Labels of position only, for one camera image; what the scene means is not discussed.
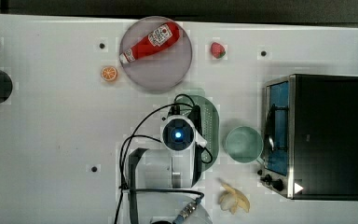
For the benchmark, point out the green cup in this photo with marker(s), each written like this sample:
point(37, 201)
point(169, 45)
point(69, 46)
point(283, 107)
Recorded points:
point(244, 144)

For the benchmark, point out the red ketchup bottle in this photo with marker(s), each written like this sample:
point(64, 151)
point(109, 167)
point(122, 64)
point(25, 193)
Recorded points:
point(163, 37)

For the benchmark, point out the green oval strainer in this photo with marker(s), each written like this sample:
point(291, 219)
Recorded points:
point(209, 123)

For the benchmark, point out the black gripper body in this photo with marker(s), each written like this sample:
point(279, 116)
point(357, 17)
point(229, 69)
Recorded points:
point(181, 126)

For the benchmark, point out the black toaster oven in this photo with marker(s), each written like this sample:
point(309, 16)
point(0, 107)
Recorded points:
point(310, 135)

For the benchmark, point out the orange slice toy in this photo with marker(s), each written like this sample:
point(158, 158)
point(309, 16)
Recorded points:
point(109, 73)

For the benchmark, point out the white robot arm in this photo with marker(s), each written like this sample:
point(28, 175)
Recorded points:
point(175, 167)

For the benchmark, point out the red strawberry toy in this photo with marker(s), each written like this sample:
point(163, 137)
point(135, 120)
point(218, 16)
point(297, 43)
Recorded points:
point(217, 50)

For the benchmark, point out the peeled banana toy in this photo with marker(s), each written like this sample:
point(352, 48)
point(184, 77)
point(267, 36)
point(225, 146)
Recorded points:
point(232, 199)

